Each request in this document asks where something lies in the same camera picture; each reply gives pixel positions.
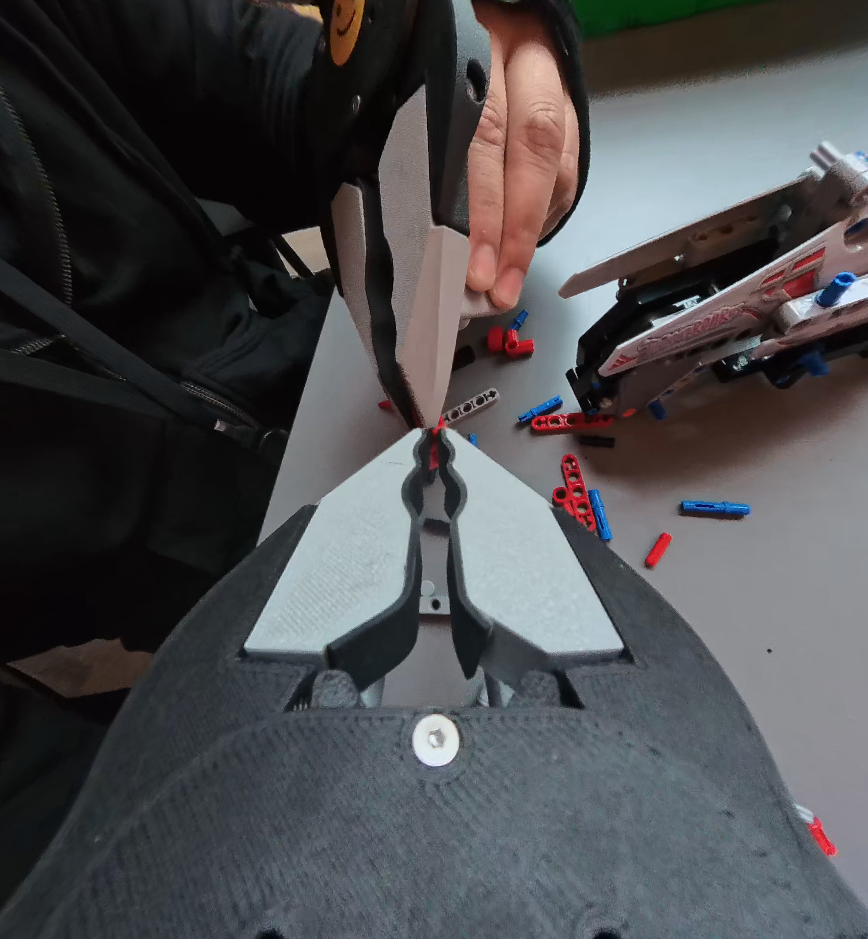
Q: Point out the long blue brick pin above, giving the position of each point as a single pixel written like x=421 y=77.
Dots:
x=713 y=507

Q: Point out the red brick connector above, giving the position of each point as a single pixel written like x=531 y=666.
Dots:
x=495 y=337
x=518 y=343

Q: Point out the person's black clothing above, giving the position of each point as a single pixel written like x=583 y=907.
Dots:
x=148 y=88

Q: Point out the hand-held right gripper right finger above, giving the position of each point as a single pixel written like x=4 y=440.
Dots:
x=537 y=579

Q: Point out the person's left hand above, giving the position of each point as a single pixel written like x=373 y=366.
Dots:
x=529 y=147

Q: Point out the white brick beam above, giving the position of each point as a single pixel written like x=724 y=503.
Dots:
x=471 y=403

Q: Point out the short black brick beam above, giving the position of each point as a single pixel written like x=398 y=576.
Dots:
x=597 y=441

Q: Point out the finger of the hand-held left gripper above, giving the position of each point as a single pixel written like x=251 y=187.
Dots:
x=353 y=257
x=423 y=293

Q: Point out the grey red brick vehicle model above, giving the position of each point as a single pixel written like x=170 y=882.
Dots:
x=698 y=330

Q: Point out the short red holed brick beam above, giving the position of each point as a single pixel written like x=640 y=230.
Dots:
x=573 y=422

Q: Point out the red T-shaped brick beam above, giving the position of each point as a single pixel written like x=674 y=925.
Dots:
x=573 y=499

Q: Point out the red tipped grey brick spring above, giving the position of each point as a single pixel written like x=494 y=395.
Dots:
x=821 y=840

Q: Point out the thin red brick beam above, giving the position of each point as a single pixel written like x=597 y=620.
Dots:
x=658 y=550

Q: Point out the green plastic bin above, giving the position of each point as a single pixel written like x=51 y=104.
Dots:
x=661 y=15

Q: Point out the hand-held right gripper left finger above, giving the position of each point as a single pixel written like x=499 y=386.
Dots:
x=331 y=579

